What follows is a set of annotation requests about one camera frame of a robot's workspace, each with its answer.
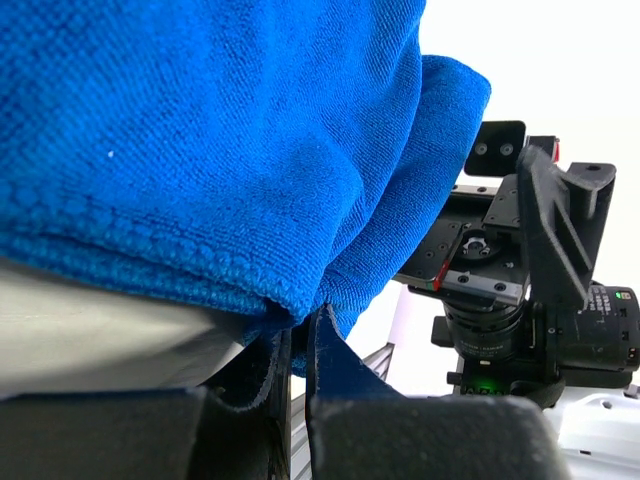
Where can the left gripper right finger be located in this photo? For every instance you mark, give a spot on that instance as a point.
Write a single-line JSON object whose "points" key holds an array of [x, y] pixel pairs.
{"points": [[361, 428]]}

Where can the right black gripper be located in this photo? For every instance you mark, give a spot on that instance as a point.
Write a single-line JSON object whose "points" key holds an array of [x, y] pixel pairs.
{"points": [[471, 254]]}

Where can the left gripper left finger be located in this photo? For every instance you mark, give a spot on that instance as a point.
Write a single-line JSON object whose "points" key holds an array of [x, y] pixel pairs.
{"points": [[236, 425]]}

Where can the blue towel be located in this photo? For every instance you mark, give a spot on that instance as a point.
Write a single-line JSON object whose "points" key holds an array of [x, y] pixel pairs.
{"points": [[180, 176]]}

